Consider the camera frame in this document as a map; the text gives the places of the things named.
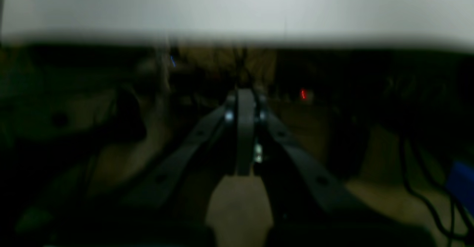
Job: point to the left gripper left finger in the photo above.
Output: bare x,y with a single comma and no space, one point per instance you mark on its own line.
147,211

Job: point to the blue box overhead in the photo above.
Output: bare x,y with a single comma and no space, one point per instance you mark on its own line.
460,183

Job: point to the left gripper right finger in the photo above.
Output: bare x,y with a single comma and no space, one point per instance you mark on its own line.
310,207

